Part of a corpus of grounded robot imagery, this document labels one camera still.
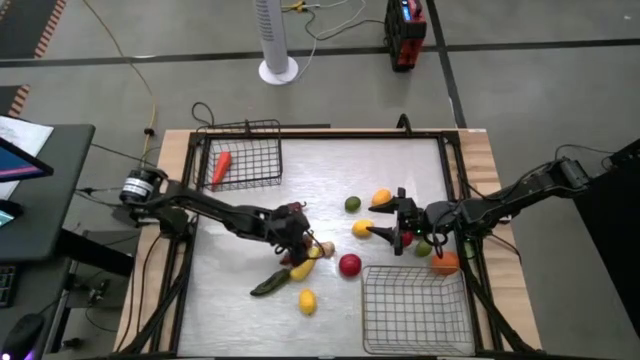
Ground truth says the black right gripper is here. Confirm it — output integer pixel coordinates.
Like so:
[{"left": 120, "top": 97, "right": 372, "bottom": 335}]
[{"left": 366, "top": 187, "right": 428, "bottom": 257}]

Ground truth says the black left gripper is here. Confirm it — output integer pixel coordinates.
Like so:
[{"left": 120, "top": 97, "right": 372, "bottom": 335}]
[{"left": 264, "top": 202, "right": 319, "bottom": 268}]

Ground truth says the orange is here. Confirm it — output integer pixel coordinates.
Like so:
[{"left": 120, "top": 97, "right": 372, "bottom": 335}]
[{"left": 431, "top": 250, "right": 461, "bottom": 277}]

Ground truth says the yellow lemon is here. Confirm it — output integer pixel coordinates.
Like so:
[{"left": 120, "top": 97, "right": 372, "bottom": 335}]
[
  {"left": 298, "top": 288, "right": 318, "bottom": 317},
  {"left": 351, "top": 218, "right": 375, "bottom": 239}
]

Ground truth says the dark green cucumber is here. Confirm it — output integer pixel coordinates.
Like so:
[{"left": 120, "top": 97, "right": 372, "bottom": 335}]
[{"left": 249, "top": 268, "right": 292, "bottom": 297}]

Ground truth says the red apple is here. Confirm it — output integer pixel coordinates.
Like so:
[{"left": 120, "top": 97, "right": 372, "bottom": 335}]
[{"left": 338, "top": 253, "right": 363, "bottom": 278}]

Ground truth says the orange carrot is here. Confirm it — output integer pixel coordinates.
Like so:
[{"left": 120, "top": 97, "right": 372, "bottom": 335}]
[{"left": 211, "top": 151, "right": 233, "bottom": 187}]

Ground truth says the wooden table board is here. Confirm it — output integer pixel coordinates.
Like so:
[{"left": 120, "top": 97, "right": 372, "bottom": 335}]
[{"left": 113, "top": 128, "right": 544, "bottom": 354}]

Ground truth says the red and black box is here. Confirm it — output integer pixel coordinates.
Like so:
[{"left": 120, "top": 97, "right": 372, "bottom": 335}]
[{"left": 383, "top": 0, "right": 428, "bottom": 73}]

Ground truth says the white tower fan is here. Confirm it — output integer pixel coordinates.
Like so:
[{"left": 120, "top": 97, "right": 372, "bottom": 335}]
[{"left": 254, "top": 0, "right": 300, "bottom": 86}]

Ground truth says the black cabinet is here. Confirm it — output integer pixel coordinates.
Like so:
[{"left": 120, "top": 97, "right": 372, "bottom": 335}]
[{"left": 571, "top": 138, "right": 640, "bottom": 341}]

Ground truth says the black desk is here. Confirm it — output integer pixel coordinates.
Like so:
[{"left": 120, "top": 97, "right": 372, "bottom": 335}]
[{"left": 0, "top": 123, "right": 136, "bottom": 279}]

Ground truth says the black computer mouse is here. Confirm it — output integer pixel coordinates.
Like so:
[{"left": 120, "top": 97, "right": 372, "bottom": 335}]
[{"left": 0, "top": 313, "right": 47, "bottom": 360}]

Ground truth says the computer monitor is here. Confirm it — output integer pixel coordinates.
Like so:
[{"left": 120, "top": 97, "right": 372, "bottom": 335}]
[{"left": 0, "top": 136, "right": 55, "bottom": 184}]

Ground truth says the black keyboard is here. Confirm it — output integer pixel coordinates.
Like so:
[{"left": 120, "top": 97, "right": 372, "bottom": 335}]
[{"left": 0, "top": 264, "right": 19, "bottom": 309}]

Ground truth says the smartphone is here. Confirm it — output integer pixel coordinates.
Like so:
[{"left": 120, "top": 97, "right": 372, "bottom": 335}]
[{"left": 0, "top": 199, "right": 25, "bottom": 229}]

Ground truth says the white paper sheet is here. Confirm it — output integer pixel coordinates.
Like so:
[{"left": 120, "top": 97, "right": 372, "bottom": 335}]
[{"left": 0, "top": 115, "right": 55, "bottom": 201}]

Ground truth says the black striped-edge floor mat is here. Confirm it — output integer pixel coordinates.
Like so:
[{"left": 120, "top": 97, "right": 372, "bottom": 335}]
[
  {"left": 0, "top": 84, "right": 32, "bottom": 119},
  {"left": 0, "top": 0, "right": 68, "bottom": 61}
]

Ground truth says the black wire basket right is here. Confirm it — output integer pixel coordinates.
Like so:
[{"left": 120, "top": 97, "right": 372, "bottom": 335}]
[{"left": 360, "top": 264, "right": 476, "bottom": 357}]

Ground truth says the black wire basket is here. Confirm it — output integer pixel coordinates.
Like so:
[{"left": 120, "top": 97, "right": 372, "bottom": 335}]
[
  {"left": 360, "top": 264, "right": 476, "bottom": 357},
  {"left": 198, "top": 118, "right": 284, "bottom": 193}
]

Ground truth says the black table frame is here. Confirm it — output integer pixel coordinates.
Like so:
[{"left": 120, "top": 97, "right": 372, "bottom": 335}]
[{"left": 118, "top": 128, "right": 542, "bottom": 360}]

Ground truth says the black cable loop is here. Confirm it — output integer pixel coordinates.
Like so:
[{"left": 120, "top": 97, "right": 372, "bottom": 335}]
[{"left": 191, "top": 101, "right": 217, "bottom": 129}]

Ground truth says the white cable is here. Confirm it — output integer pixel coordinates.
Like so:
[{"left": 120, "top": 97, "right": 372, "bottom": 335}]
[{"left": 279, "top": 0, "right": 372, "bottom": 84}]

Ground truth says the yellow cable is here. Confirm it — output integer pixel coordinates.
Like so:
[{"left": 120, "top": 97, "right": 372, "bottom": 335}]
[{"left": 81, "top": 0, "right": 158, "bottom": 154}]

